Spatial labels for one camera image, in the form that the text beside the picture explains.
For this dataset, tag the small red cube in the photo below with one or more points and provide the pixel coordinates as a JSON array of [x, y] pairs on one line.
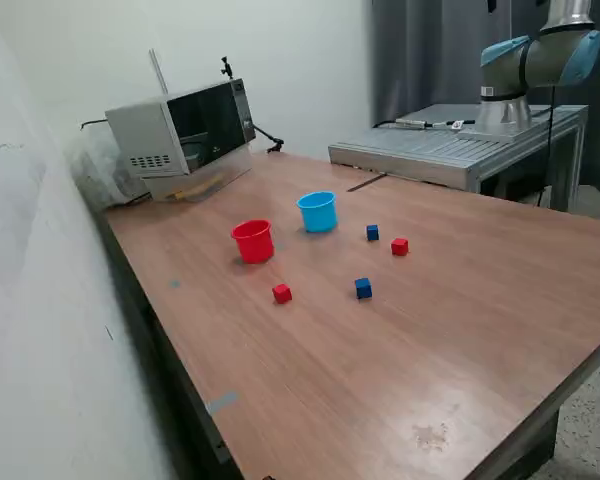
[[281, 294], [399, 247]]

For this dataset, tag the small blue cube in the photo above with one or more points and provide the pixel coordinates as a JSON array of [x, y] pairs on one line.
[[372, 233], [363, 289]]

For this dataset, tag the silver blue-jointed robot arm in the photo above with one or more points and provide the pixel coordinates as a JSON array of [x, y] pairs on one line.
[[545, 60]]

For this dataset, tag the blue plastic cup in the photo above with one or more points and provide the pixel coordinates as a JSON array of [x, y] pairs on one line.
[[320, 217]]

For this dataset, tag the red plastic cup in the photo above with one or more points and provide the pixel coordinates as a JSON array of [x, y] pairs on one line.
[[252, 247]]

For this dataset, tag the flat metal strip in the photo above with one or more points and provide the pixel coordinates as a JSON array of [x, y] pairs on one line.
[[365, 182]]

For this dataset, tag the grey metal robot table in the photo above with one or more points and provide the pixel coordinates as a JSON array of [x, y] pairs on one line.
[[430, 150]]

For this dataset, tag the long grey tape strip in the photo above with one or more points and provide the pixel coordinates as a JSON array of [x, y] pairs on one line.
[[222, 401]]

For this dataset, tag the silver microwave oven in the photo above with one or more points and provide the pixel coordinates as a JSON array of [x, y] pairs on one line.
[[145, 130]]

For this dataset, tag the translucent plastic bag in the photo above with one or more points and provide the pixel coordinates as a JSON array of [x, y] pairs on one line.
[[100, 170]]

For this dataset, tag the thin white rod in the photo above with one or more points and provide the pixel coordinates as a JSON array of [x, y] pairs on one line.
[[157, 70]]

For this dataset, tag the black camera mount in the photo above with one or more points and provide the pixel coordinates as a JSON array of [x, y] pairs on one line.
[[226, 67]]

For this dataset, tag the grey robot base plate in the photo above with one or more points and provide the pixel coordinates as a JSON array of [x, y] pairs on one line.
[[500, 134]]

